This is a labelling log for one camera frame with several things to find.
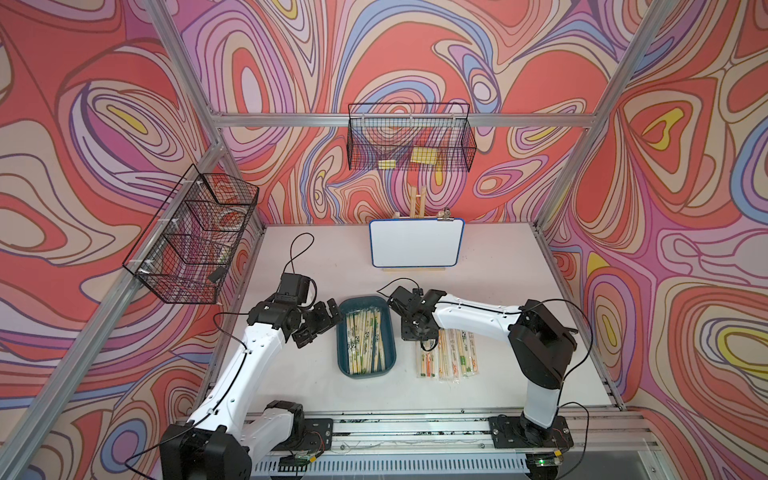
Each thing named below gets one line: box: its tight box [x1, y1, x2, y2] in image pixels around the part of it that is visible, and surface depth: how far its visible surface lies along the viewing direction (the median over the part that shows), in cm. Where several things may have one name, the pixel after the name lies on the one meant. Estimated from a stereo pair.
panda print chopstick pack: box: [461, 330, 470, 377], surface depth 88 cm
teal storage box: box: [336, 296, 397, 380], surface depth 87 cm
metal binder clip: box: [437, 208, 454, 221], surface depth 90 cm
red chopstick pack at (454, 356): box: [449, 329, 461, 384], surface depth 88 cm
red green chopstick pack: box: [437, 328, 452, 381], surface depth 88 cm
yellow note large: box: [410, 147, 438, 165], surface depth 92 cm
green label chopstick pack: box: [457, 330, 468, 379], surface depth 88 cm
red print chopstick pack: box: [468, 331, 479, 375], surface depth 87 cm
